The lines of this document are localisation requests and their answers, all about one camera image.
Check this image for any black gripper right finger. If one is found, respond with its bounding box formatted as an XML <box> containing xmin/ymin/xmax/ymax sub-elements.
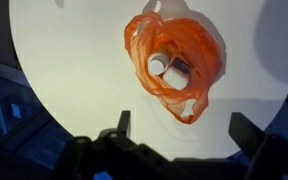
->
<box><xmin>228</xmin><ymin>112</ymin><xmax>265</xmax><ymax>159</ymax></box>

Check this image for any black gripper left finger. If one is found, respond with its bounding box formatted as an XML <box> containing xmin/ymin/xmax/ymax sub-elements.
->
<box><xmin>117</xmin><ymin>110</ymin><xmax>131</xmax><ymax>137</ymax></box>

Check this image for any orange plastic bag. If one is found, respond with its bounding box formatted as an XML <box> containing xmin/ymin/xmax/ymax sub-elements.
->
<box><xmin>124</xmin><ymin>11</ymin><xmax>222</xmax><ymax>124</ymax></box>

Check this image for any white cup in bag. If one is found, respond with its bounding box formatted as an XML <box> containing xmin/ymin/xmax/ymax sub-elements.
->
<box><xmin>163</xmin><ymin>67</ymin><xmax>188</xmax><ymax>90</ymax></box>

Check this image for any dark item in bag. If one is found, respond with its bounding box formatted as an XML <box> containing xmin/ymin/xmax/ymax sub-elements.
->
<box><xmin>172</xmin><ymin>57</ymin><xmax>191</xmax><ymax>74</ymax></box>

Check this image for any white tube in bag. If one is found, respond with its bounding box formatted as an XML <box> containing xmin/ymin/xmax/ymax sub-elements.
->
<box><xmin>148</xmin><ymin>52</ymin><xmax>170</xmax><ymax>75</ymax></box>

